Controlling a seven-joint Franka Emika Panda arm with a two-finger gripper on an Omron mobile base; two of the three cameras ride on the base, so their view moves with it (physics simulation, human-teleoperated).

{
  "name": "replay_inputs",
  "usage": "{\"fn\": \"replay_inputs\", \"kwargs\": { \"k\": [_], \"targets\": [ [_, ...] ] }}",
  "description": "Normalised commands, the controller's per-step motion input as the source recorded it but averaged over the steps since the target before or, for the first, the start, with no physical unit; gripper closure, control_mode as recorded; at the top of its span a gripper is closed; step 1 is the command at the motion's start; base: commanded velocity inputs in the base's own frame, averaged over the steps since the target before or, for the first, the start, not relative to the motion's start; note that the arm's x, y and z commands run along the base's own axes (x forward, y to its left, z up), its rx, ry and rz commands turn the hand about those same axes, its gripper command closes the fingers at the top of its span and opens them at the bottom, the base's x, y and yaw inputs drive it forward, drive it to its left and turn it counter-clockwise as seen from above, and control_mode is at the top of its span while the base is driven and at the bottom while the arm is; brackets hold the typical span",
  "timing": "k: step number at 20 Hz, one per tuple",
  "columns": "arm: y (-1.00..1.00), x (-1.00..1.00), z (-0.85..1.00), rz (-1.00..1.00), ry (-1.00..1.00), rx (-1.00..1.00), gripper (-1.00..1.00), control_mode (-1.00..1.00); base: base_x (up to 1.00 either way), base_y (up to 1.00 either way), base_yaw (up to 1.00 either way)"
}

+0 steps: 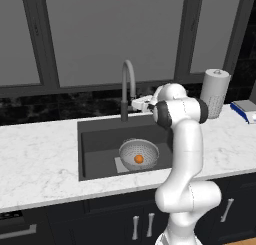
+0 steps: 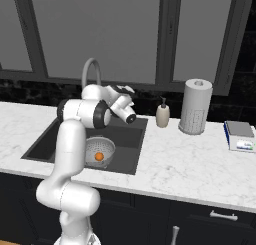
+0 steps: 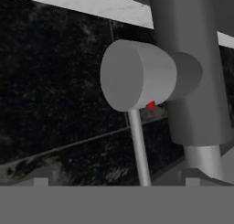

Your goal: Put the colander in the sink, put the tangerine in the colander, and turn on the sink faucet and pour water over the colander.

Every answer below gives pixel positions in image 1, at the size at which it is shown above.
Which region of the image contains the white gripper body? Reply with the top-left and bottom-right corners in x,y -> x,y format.
131,95 -> 152,114

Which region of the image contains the grey curved sink faucet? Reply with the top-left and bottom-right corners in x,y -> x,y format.
120,59 -> 137,123

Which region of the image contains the white perforated colander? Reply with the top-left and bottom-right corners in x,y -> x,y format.
118,137 -> 161,172

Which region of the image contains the orange tangerine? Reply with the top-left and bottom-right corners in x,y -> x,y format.
133,154 -> 145,165

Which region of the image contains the dark grey sink basin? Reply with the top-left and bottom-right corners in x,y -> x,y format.
76,114 -> 175,182

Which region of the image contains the pale square sink drain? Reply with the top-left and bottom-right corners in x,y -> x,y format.
114,156 -> 131,174

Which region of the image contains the dark framed window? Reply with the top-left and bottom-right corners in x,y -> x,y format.
0,0 -> 256,99

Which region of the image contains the white paper towel roll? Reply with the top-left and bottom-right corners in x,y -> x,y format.
199,68 -> 232,120

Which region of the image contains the blue and grey kitchen scale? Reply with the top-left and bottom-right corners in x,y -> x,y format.
230,99 -> 256,125

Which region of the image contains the dark cupboard door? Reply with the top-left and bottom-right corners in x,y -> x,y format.
194,177 -> 256,245
143,202 -> 173,245
83,203 -> 145,245

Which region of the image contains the black dishwasher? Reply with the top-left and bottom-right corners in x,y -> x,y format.
0,209 -> 48,245

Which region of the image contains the white cupboard handle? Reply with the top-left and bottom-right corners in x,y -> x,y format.
146,212 -> 156,239
220,197 -> 235,224
132,215 -> 140,241

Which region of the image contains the silver dishwasher handle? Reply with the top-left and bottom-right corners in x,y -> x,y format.
0,223 -> 38,241

